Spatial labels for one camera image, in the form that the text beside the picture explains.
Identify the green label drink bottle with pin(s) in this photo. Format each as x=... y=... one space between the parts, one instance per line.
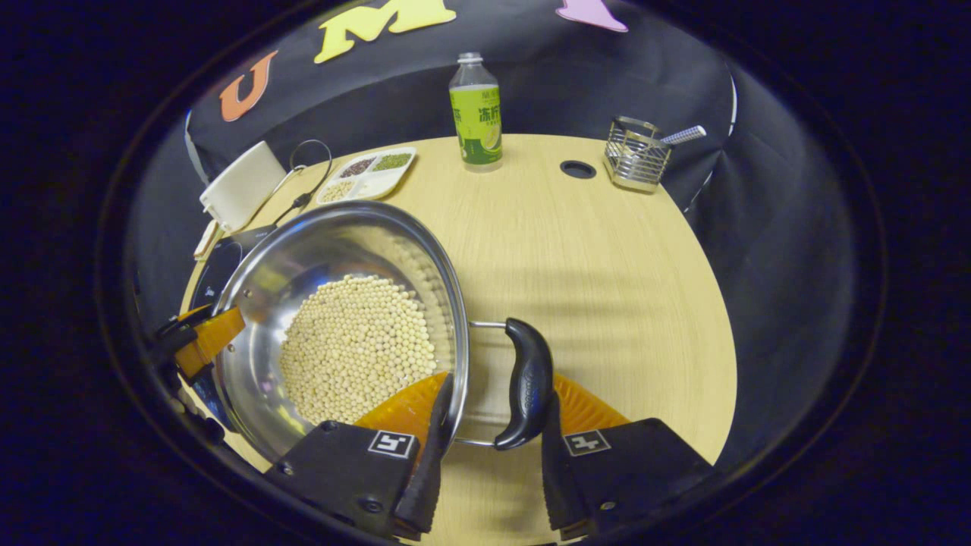
x=476 y=121

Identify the stainless steel pot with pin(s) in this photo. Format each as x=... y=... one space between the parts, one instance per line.
x=303 y=250

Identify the white divided bean tray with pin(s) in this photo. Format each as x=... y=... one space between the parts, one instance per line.
x=375 y=178

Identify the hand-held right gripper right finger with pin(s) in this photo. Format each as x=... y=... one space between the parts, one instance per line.
x=637 y=470

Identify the black induction cooktop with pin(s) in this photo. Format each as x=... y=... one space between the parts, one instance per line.
x=220 y=273

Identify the plate with bread slice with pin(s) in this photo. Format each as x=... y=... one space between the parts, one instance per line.
x=206 y=241

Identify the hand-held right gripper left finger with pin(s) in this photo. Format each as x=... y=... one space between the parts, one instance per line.
x=428 y=470

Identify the pile of soybeans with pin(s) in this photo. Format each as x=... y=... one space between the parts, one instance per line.
x=356 y=349

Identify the white toaster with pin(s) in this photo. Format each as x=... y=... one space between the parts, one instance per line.
x=244 y=186

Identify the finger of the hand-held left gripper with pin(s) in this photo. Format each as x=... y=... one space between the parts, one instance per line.
x=212 y=341
x=178 y=324

